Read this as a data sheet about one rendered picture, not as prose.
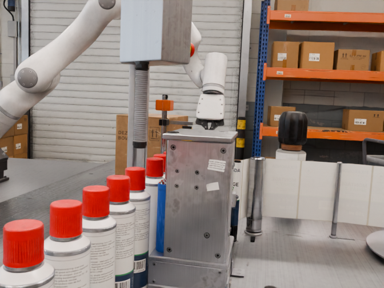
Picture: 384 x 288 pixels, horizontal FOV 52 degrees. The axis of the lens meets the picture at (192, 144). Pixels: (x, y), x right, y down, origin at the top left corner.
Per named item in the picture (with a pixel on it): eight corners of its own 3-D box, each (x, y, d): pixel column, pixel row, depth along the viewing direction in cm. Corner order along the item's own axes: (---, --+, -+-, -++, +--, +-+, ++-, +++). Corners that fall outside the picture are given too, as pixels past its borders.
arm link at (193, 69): (151, 33, 153) (198, 95, 158) (168, 15, 139) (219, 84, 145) (167, 22, 157) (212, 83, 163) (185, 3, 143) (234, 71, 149)
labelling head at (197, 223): (224, 300, 63) (234, 140, 60) (147, 290, 65) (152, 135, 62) (232, 265, 76) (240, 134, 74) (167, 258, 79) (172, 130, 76)
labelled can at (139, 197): (142, 298, 63) (146, 172, 61) (111, 294, 64) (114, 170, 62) (151, 283, 68) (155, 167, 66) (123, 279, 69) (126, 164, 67)
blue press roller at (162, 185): (171, 278, 66) (175, 181, 64) (152, 275, 67) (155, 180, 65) (175, 270, 69) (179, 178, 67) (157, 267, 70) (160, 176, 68)
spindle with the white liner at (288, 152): (303, 218, 111) (311, 112, 108) (271, 215, 113) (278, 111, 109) (300, 210, 120) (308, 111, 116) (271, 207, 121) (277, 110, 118)
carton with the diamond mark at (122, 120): (166, 180, 167) (168, 117, 164) (114, 175, 174) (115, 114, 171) (186, 170, 196) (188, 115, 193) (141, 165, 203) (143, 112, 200)
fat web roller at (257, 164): (262, 236, 94) (267, 159, 92) (243, 235, 95) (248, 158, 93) (262, 231, 99) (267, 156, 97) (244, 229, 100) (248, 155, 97)
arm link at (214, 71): (197, 88, 151) (209, 81, 143) (200, 57, 154) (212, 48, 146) (215, 94, 155) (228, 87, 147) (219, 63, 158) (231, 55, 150)
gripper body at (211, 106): (198, 88, 145) (194, 117, 143) (225, 90, 143) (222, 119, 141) (200, 96, 152) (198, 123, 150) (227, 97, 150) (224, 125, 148)
